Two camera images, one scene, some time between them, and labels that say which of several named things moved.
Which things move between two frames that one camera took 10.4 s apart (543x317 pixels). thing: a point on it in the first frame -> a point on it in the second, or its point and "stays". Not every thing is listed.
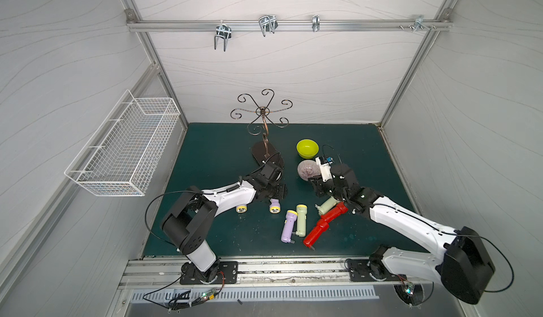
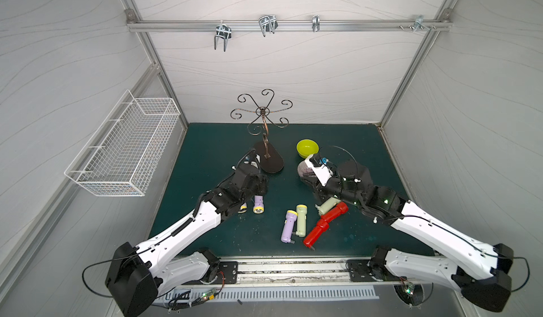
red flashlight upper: (335, 211) stays
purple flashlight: (241, 209) stays
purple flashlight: (290, 217) stays
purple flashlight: (275, 206) -> (258, 206)
